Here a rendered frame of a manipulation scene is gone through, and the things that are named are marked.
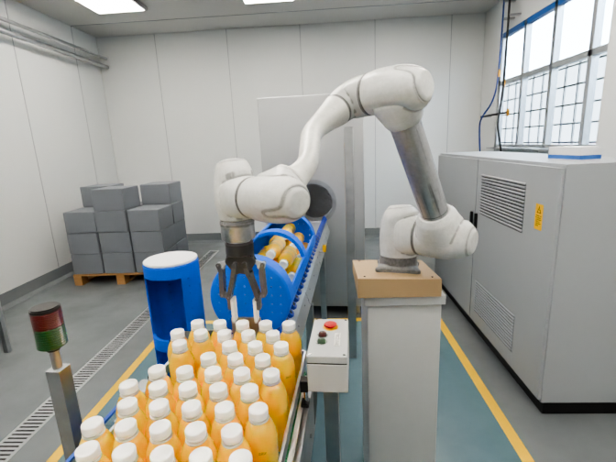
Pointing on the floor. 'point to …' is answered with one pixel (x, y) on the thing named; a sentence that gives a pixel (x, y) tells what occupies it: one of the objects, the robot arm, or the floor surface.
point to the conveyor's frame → (303, 431)
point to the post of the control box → (332, 426)
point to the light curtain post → (350, 237)
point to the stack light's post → (65, 407)
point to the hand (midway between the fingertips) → (245, 311)
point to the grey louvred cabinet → (539, 271)
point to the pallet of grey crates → (124, 228)
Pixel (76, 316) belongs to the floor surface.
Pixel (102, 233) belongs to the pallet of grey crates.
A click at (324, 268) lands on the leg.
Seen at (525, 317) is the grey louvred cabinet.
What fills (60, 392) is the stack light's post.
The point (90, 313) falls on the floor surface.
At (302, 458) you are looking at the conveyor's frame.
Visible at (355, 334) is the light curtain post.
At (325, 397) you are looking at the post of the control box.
